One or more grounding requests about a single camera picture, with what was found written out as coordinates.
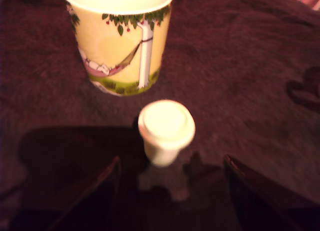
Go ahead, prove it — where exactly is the cream white coffee capsule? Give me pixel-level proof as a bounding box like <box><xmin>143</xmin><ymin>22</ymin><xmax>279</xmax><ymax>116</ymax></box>
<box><xmin>137</xmin><ymin>99</ymin><xmax>196</xmax><ymax>167</ymax></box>

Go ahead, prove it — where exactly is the dark brown knitted cloth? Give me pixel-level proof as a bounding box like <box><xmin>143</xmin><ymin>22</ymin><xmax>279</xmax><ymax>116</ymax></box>
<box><xmin>0</xmin><ymin>0</ymin><xmax>320</xmax><ymax>231</ymax></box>

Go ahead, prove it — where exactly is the yellow hammock print mug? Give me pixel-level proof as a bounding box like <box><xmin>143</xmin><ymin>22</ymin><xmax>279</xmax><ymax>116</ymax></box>
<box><xmin>61</xmin><ymin>0</ymin><xmax>175</xmax><ymax>97</ymax></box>

